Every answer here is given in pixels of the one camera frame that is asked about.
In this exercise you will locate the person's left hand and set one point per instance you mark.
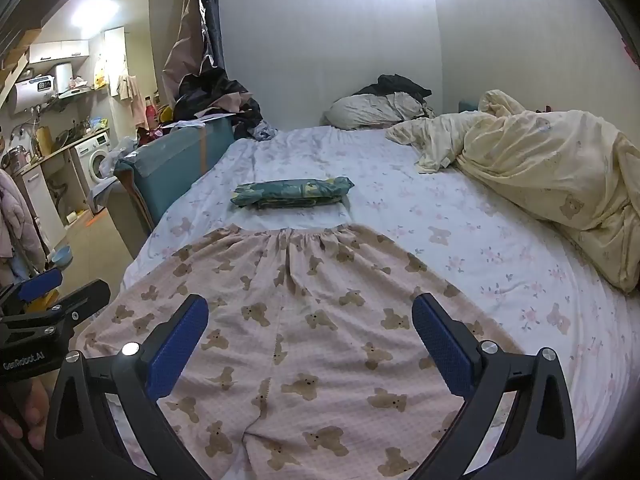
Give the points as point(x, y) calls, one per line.
point(27, 410)

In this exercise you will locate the grey patterned cloth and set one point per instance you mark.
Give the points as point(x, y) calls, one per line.
point(262, 131)

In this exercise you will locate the white water heater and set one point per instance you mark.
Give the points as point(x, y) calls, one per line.
point(32, 94)

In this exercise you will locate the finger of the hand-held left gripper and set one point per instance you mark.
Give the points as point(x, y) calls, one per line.
point(75, 300)
point(42, 282)

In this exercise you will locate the metal pot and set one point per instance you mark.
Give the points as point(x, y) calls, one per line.
point(15, 157)

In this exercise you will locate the white paper roll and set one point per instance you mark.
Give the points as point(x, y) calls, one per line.
point(63, 77)

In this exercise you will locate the black clothes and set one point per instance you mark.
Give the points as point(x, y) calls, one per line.
point(395, 85)

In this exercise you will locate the white wall cabinet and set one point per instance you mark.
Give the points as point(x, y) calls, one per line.
point(59, 51)

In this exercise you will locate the pile of dark clothes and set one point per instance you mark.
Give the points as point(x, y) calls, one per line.
point(215, 95)

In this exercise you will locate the hanging dark garment bag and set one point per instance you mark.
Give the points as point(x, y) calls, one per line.
point(192, 25)

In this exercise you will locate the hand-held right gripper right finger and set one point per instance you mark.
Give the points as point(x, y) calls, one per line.
point(442, 347)

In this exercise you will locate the white washing machine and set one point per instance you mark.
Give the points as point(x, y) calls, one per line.
point(92, 160)

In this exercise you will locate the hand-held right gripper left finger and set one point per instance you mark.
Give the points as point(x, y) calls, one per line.
point(177, 347)

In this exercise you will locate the pink jacket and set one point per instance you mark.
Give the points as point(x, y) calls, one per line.
point(15, 215)

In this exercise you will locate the blue bowl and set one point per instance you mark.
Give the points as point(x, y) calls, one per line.
point(62, 258)

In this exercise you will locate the red bottle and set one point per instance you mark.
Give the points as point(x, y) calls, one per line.
point(148, 109)

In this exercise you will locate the green cucumber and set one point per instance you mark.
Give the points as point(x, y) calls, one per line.
point(292, 192)

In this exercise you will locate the grey pillow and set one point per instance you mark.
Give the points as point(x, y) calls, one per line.
point(370, 110)

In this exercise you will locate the pink bear print pants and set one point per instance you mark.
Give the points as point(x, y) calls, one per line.
point(320, 285)

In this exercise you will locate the yellow bear print quilt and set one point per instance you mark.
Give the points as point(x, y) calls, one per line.
point(550, 170)

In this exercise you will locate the white floral bed sheet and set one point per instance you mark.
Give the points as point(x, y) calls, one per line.
point(400, 200)

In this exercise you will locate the pink hanging towel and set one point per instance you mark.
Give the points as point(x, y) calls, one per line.
point(132, 94)

